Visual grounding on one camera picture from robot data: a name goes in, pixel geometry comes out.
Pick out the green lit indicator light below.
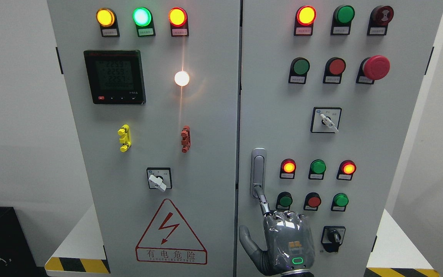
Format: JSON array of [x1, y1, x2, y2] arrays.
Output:
[[132, 7, 155, 37]]

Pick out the white lit indicator lamp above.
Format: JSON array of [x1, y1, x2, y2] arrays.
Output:
[[174, 71, 190, 87]]

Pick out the dark red buzzer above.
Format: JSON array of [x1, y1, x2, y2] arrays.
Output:
[[367, 5, 394, 36]]

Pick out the red push button upper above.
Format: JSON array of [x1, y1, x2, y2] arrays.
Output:
[[322, 57, 346, 84]]

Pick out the red emergency stop button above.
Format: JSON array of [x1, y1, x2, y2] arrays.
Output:
[[356, 55, 390, 85]]

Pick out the left grey cabinet door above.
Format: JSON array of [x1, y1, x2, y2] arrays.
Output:
[[48, 0, 241, 277]]

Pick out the black key switch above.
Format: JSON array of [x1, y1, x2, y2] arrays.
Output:
[[321, 226, 346, 253]]

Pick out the right grey cabinet door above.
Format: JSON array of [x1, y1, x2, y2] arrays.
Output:
[[236, 0, 443, 277]]

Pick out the green push button upper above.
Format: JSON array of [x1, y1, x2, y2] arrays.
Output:
[[288, 57, 310, 84]]

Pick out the white platform hazard stripes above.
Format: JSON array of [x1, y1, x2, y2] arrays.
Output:
[[45, 206, 440, 277]]

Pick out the silver door handle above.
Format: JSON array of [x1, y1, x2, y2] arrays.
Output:
[[250, 148, 267, 198]]

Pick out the left white selector switch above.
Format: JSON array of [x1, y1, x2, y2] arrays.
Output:
[[146, 168, 172, 192]]

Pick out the grey cabinet door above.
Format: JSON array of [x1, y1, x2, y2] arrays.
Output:
[[48, 0, 241, 277], [236, 0, 443, 277]]

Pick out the black box lower left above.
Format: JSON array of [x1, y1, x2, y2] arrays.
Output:
[[0, 207, 38, 277]]

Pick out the orange red indicator light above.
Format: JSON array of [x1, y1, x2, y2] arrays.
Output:
[[168, 7, 189, 37]]

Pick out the red lit indicator lower right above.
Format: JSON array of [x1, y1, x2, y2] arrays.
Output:
[[337, 160, 356, 181]]

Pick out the red lit indicator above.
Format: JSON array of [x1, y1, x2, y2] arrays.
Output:
[[280, 159, 296, 179], [337, 160, 356, 181], [293, 5, 316, 36]]

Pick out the yellow indicator light top left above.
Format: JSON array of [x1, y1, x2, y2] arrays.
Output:
[[96, 8, 120, 37]]

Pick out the red push button lower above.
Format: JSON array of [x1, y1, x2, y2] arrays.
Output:
[[303, 192, 322, 212]]

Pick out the black digital power meter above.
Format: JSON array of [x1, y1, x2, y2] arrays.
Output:
[[84, 50, 146, 105]]

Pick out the green indicator lower middle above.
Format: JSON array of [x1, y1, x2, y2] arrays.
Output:
[[308, 159, 326, 180]]

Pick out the green indicator top right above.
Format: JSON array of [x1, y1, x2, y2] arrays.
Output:
[[330, 5, 355, 35]]

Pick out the red lit indicator top right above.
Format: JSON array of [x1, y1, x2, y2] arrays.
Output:
[[293, 5, 316, 36]]

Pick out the red plastic connector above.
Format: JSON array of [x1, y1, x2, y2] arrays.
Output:
[[180, 125, 191, 153]]

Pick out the green push button lower right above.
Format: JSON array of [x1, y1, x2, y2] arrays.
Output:
[[331, 193, 350, 212]]

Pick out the red lit indicator lower left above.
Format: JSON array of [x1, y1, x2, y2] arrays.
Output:
[[280, 159, 296, 179]]

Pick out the red push button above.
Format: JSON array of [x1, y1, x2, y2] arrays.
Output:
[[303, 192, 322, 212], [322, 57, 346, 84]]

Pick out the upper right selector switch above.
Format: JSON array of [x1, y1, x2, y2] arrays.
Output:
[[311, 107, 342, 133]]

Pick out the red electric hazard sign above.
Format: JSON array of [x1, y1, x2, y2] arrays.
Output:
[[135, 199, 208, 265]]

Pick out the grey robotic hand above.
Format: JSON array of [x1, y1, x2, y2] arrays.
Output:
[[239, 187, 315, 276]]

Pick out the yellow plastic connector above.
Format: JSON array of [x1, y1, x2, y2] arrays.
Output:
[[117, 124, 132, 152]]

